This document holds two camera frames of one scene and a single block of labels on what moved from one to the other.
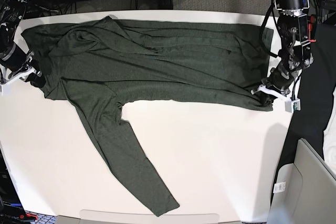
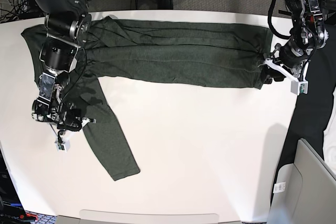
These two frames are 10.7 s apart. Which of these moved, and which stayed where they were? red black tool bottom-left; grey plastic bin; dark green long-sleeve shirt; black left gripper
Moved: black left gripper; dark green long-sleeve shirt
Stayed: grey plastic bin; red black tool bottom-left
